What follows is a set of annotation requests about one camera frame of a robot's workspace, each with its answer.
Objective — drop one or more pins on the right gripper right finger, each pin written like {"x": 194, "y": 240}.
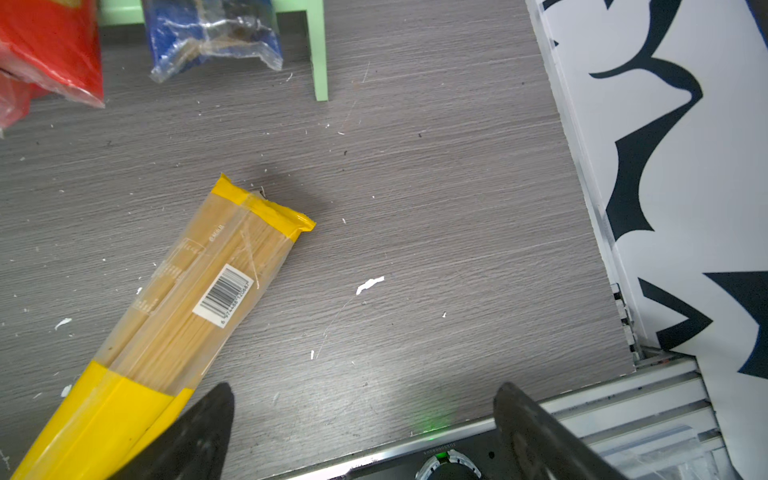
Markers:
{"x": 537, "y": 446}

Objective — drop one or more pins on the grey blue spaghetti pack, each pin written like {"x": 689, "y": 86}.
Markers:
{"x": 186, "y": 33}

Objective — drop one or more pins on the brown cardboard pasta box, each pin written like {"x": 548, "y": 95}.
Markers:
{"x": 148, "y": 368}

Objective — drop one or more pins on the red spaghetti pack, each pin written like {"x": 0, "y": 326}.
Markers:
{"x": 49, "y": 47}

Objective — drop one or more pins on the green two-tier shelf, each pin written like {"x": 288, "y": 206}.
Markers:
{"x": 129, "y": 12}

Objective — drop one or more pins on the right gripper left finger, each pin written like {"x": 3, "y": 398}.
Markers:
{"x": 193, "y": 447}

